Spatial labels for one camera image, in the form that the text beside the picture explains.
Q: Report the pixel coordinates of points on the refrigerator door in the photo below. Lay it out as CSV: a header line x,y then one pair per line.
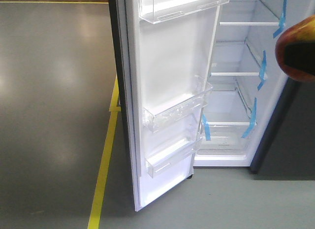
x,y
157,62

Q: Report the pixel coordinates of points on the red yellow apple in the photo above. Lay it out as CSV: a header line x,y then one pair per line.
x,y
302,31

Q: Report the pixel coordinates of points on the clear lower door bin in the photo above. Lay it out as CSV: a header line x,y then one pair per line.
x,y
171,152

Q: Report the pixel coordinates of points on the clear door bin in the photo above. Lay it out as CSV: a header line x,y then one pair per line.
x,y
158,116
171,152
157,11

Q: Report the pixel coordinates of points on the clear upper door bin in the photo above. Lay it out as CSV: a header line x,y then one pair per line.
x,y
157,11

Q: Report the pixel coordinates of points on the dark grey refrigerator body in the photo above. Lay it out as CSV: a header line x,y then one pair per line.
x,y
257,116

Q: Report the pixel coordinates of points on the clear middle door bin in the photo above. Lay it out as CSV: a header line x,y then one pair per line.
x,y
158,116

